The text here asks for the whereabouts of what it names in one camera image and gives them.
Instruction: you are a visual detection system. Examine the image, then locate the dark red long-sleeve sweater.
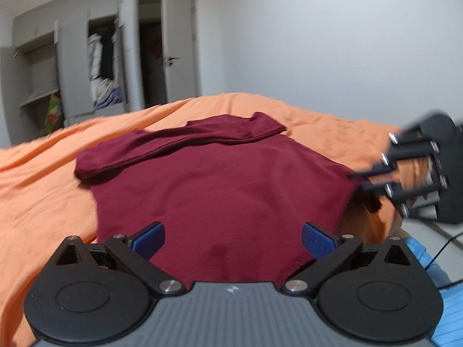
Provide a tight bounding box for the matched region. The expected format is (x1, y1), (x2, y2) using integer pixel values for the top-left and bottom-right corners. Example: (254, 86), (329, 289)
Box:
(75, 113), (380, 285)

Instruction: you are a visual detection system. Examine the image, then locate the orange bed sheet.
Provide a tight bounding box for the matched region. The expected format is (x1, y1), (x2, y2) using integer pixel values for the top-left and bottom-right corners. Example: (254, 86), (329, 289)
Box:
(0, 92), (432, 347)

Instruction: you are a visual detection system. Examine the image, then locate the blue clothed leg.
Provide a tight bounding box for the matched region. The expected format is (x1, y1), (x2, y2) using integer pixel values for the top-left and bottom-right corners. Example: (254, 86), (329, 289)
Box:
(401, 237), (463, 347)

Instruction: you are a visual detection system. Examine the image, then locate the colourful bag in wardrobe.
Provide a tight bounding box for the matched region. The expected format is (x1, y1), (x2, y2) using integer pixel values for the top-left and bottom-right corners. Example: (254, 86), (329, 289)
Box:
(42, 93), (64, 136)

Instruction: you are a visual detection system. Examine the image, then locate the pile of folded bedding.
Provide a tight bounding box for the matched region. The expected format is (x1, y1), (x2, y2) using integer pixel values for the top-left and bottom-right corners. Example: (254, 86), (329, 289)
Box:
(90, 77), (123, 110)

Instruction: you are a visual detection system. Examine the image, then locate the white hanging jacket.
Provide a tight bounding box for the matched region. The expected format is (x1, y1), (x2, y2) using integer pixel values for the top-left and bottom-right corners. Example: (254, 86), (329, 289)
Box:
(87, 34), (103, 81)

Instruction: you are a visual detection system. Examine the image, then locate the grey wardrobe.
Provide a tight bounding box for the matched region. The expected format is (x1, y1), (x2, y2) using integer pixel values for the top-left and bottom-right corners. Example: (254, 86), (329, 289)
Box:
(1, 0), (129, 145)

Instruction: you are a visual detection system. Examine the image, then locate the grey room door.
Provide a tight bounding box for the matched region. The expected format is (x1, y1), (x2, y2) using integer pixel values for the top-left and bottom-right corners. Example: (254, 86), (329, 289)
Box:
(162, 0), (199, 103)

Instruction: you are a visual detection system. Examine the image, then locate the black cable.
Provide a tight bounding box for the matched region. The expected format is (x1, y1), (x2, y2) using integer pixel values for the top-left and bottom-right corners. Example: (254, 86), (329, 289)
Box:
(423, 231), (463, 272)

